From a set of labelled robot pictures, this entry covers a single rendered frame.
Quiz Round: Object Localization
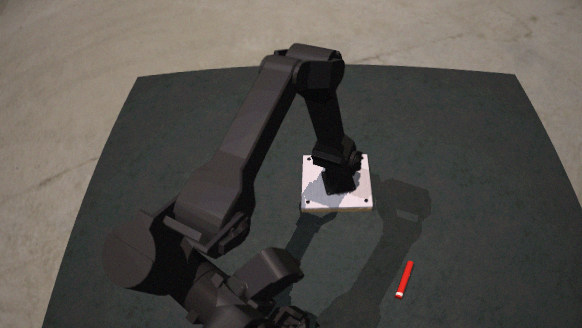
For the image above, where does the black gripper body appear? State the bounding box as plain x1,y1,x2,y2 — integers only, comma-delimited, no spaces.
184,269,308,328

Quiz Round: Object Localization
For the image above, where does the red peg with white band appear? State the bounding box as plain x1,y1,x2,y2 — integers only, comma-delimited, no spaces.
395,261,413,299

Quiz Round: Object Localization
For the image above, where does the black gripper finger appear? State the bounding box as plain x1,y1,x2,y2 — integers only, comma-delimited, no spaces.
296,318,310,328
258,322,275,328

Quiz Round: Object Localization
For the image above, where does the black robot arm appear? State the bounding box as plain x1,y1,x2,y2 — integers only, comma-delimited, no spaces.
102,43,362,309

